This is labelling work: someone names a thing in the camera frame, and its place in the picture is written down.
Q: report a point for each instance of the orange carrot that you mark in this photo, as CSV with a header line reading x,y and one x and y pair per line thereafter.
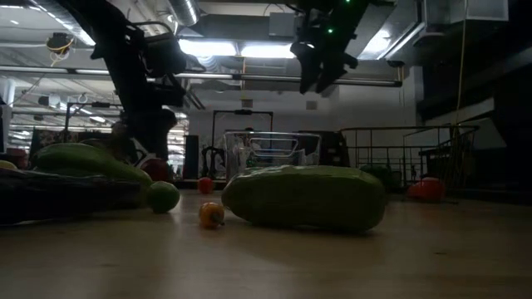
x,y
426,190

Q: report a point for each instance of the green lime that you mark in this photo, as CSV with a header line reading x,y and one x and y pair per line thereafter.
x,y
163,197

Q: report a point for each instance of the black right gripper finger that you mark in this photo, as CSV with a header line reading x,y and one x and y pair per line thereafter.
x,y
330,74
309,62

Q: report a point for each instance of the black column speaker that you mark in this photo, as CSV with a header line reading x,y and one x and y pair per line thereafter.
x,y
191,157

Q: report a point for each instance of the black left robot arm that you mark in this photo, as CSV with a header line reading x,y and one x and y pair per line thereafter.
x,y
120,62

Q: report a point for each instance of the dark red apple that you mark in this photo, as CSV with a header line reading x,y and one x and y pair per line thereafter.
x,y
157,170

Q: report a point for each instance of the silver ventilation duct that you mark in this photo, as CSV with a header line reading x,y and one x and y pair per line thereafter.
x,y
183,10

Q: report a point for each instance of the green cucumber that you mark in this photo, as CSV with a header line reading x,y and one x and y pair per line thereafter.
x,y
83,160
307,199

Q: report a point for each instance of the small orange pepper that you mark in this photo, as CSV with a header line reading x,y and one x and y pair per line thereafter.
x,y
210,214

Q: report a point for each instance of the black aluminium table frame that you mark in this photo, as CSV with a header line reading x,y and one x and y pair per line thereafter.
x,y
490,195

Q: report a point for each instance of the green bell pepper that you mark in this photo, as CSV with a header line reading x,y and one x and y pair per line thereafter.
x,y
376,172

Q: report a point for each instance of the clear plastic bin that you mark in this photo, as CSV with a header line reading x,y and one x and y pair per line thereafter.
x,y
270,153

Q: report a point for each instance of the black gantry frame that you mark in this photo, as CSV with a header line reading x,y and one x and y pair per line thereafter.
x,y
95,104
243,112

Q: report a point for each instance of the small red tomato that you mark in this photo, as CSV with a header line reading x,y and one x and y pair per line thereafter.
x,y
205,185

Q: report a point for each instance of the long ceiling light rail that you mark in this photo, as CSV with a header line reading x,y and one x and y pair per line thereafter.
x,y
257,77

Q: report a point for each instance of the grey ceiling box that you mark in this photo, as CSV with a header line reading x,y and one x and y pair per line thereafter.
x,y
282,24

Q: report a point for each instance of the rectangular ceiling light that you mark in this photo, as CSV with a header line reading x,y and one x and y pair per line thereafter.
x,y
268,50
208,47

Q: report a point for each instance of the long purple eggplant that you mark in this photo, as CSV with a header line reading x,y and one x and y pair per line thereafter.
x,y
62,199

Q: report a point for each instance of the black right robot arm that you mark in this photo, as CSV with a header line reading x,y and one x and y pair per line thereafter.
x,y
353,16

